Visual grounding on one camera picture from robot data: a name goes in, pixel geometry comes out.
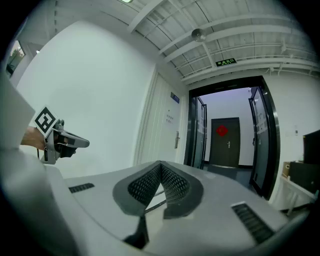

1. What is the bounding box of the cardboard box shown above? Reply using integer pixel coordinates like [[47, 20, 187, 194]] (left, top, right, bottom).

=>
[[282, 161, 292, 179]]

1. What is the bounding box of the dark brown door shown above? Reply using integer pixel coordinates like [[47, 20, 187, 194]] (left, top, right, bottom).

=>
[[209, 117, 241, 169]]

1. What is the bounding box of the red diamond door decoration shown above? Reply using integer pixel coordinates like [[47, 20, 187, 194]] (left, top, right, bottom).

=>
[[215, 125, 229, 138]]

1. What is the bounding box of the window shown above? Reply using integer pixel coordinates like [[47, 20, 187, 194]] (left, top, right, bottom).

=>
[[5, 40, 26, 76]]

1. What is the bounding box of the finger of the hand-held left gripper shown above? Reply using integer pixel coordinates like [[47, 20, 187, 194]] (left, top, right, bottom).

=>
[[59, 130, 90, 149]]

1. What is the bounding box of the white door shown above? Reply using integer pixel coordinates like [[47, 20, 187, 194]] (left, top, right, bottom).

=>
[[133, 71, 186, 166]]

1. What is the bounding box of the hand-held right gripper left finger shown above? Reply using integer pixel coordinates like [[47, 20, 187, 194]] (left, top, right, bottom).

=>
[[112, 161, 161, 218]]

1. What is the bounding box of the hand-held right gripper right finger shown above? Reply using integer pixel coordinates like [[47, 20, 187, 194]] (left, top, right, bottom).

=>
[[160, 161, 204, 220]]

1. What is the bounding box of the round ceiling lamp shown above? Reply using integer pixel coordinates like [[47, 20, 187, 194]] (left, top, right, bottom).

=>
[[191, 28, 207, 43]]

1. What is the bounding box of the white table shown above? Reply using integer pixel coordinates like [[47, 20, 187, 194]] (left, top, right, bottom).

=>
[[270, 174, 319, 216]]

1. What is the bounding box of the black monitor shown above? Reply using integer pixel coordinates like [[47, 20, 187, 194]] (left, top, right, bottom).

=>
[[302, 129, 320, 166]]

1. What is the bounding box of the person's left forearm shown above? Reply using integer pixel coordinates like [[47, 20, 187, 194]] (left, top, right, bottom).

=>
[[20, 126, 47, 150]]

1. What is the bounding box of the glass door leaf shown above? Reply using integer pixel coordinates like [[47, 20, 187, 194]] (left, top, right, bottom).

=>
[[191, 96, 209, 170], [247, 86, 273, 195]]

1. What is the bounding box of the green exit sign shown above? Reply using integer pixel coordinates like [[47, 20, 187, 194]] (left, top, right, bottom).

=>
[[215, 57, 238, 68]]

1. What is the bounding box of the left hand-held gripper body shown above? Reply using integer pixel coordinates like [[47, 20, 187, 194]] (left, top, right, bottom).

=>
[[33, 105, 77, 165]]

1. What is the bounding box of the black box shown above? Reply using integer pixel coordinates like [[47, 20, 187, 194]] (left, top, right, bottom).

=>
[[288, 161, 320, 194]]

